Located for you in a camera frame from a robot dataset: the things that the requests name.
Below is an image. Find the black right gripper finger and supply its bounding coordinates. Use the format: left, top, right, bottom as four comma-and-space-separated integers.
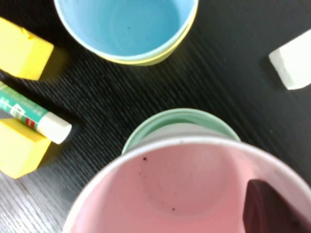
242, 179, 311, 233

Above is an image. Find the pink plastic cup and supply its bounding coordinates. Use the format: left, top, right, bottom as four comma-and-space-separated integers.
62, 122, 311, 233

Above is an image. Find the light green plastic cup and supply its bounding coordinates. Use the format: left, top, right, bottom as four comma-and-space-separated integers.
121, 108, 242, 156

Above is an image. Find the light blue plastic cup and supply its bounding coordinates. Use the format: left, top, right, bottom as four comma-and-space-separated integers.
53, 0, 199, 61

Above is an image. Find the white foam cube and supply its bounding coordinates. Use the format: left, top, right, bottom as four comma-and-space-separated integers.
268, 29, 311, 91

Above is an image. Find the yellow plastic cup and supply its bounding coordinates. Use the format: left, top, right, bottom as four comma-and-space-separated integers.
101, 7, 199, 67

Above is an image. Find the yellow foam cube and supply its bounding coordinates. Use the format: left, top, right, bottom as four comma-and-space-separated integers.
0, 16, 54, 81
0, 118, 53, 180

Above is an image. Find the green and white glue stick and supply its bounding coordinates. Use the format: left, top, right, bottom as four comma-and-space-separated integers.
0, 81, 73, 145

